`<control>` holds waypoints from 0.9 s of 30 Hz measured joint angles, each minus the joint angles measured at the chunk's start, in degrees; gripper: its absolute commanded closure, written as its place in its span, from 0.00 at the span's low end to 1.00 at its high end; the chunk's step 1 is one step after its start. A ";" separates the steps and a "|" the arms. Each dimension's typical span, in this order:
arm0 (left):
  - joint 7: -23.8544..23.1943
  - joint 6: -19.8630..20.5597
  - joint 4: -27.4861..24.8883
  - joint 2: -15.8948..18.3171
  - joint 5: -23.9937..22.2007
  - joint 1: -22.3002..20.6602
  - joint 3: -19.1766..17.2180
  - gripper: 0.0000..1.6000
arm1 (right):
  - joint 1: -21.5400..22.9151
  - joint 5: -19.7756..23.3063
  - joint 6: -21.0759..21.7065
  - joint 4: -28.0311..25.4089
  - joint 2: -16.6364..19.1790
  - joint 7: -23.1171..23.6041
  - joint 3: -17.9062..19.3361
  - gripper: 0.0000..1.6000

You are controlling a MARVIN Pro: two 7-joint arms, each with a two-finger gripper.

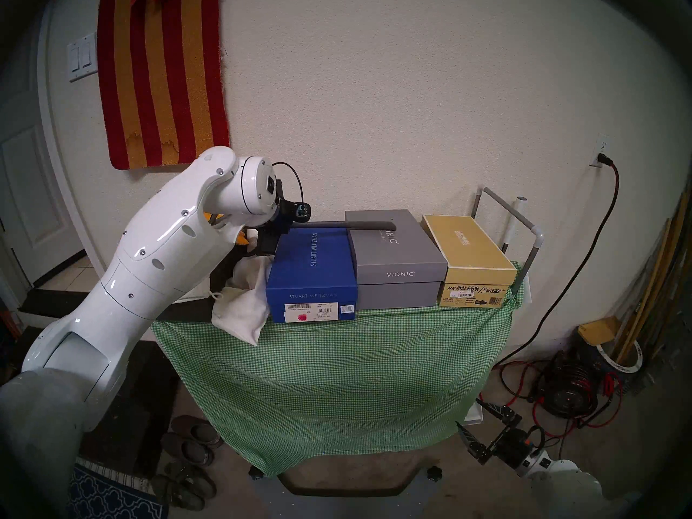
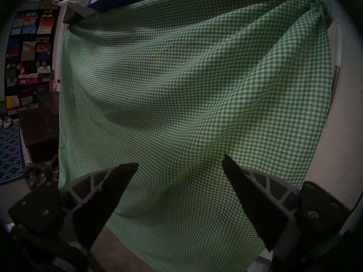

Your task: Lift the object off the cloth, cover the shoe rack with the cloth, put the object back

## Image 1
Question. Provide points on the brown clog slipper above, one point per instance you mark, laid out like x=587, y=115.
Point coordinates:
x=197, y=431
x=187, y=449

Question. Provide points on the gold shoebox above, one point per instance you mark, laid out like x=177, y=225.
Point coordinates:
x=470, y=253

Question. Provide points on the white panel door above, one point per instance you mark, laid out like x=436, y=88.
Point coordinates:
x=32, y=199

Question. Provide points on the yellow cardboard piece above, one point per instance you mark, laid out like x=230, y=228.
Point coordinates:
x=597, y=331

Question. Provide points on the white wall outlet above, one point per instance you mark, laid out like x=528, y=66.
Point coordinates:
x=601, y=144

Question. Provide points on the white plastic pipe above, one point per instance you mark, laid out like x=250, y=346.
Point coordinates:
x=516, y=220

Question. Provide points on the black red jump starter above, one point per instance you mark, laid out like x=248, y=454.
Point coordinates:
x=567, y=388

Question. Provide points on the green white gingham cloth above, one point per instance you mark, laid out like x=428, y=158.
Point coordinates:
x=335, y=377

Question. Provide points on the black star knob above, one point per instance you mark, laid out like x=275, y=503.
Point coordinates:
x=255, y=473
x=434, y=473

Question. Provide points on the orange folded cloth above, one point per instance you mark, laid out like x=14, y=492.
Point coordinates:
x=243, y=237

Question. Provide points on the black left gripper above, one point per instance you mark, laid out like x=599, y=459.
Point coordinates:
x=281, y=220

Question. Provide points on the white rimmed bucket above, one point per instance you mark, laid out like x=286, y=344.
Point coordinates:
x=632, y=367

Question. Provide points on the long grey metal shoehorn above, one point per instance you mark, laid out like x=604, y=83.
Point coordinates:
x=351, y=225

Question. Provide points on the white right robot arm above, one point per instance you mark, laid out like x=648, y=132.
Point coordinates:
x=562, y=488

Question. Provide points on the white hanging paper sheet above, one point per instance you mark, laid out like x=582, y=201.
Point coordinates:
x=527, y=290

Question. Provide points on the blue white patterned rug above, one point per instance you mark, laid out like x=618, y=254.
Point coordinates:
x=113, y=496

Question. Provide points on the blue Stuart Weitzman shoebox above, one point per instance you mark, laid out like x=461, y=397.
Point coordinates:
x=313, y=269

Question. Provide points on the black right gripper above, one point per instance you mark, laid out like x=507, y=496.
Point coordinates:
x=513, y=447

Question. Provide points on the black doorstep mat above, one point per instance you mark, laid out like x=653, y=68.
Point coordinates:
x=54, y=301

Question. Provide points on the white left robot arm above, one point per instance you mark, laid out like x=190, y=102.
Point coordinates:
x=135, y=285

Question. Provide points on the grey robot base platform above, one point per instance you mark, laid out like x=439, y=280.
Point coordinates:
x=270, y=501

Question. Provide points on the white light switch plate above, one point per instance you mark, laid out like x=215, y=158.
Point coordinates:
x=82, y=58

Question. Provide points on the large grey Vionic shoebox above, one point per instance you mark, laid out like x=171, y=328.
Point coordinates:
x=394, y=258

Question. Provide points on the dark brown chest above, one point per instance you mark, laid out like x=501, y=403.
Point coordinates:
x=140, y=404

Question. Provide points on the pale wooden slat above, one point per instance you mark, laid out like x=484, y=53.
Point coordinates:
x=657, y=274

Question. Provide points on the red yellow striped wall rug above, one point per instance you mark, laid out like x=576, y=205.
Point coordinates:
x=162, y=80

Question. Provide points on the grey tube shoe rack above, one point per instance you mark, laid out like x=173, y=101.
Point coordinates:
x=508, y=208

